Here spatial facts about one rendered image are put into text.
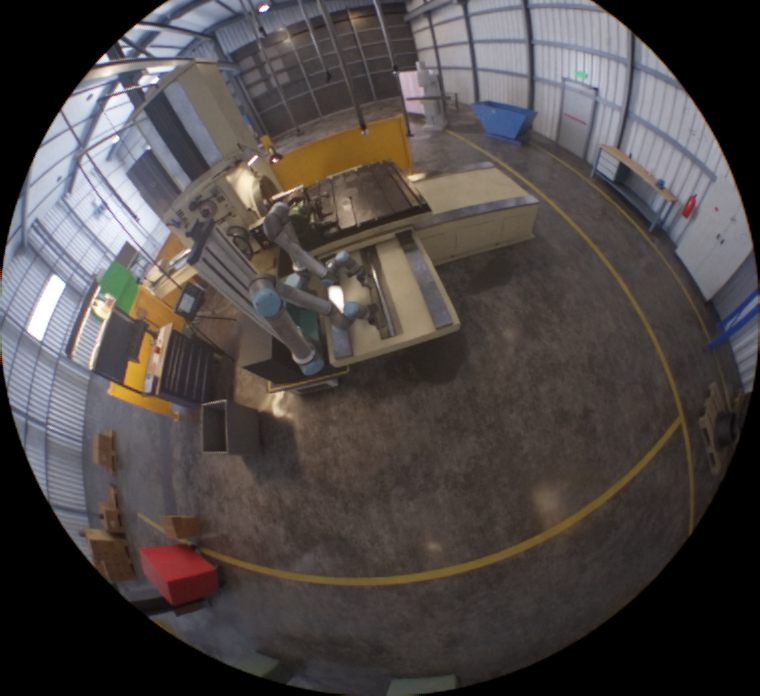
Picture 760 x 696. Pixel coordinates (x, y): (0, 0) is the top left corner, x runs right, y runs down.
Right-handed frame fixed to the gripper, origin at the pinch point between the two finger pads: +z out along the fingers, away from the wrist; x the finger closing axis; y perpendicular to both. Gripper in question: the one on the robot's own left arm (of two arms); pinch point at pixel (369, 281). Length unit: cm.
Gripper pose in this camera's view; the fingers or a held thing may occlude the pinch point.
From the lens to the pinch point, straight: 184.0
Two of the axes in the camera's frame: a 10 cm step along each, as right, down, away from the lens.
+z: 6.0, 4.7, 6.5
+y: 8.0, -3.8, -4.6
